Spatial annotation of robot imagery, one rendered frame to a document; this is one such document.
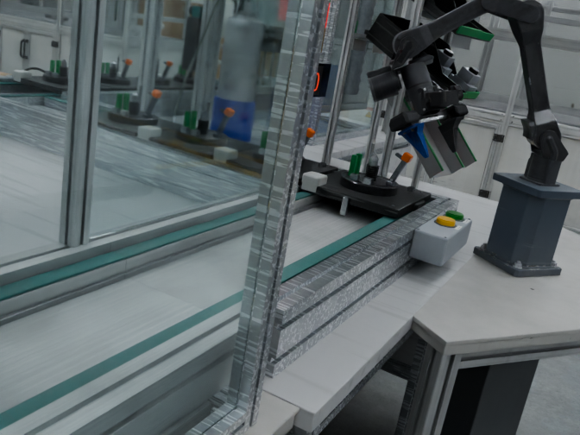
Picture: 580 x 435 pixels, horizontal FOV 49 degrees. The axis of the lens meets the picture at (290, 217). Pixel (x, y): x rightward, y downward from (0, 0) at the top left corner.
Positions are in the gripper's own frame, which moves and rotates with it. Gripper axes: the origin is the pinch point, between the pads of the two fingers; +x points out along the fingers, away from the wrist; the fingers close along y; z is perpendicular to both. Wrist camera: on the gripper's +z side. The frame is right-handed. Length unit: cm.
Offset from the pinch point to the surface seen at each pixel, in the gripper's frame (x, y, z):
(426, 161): 0.7, 16.2, -21.4
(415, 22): -32.3, 15.8, -10.0
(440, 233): 19.7, -10.2, 3.3
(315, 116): -39, 43, -100
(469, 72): -21.0, 39.0, -18.4
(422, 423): 51, -30, 6
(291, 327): 26, -59, 22
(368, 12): -77, 77, -89
